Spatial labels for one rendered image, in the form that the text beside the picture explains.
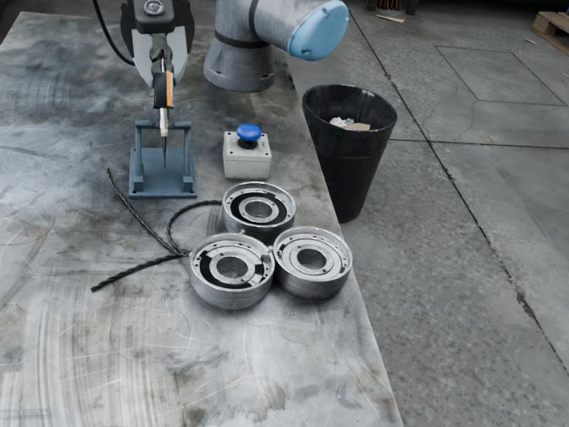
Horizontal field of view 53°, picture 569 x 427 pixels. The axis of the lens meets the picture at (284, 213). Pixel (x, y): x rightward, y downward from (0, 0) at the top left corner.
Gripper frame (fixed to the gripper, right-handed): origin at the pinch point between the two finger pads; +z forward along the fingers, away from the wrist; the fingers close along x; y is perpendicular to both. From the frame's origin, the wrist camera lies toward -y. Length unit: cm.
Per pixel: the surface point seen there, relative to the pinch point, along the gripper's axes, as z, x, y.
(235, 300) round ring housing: 13.8, -4.1, -30.8
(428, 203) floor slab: 106, -105, 84
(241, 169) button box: 14.7, -10.5, -3.1
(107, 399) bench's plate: 14.8, 11.1, -40.1
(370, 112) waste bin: 67, -79, 96
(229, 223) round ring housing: 13.7, -6.0, -16.9
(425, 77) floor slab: 111, -161, 198
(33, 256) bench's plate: 13.8, 19.4, -17.8
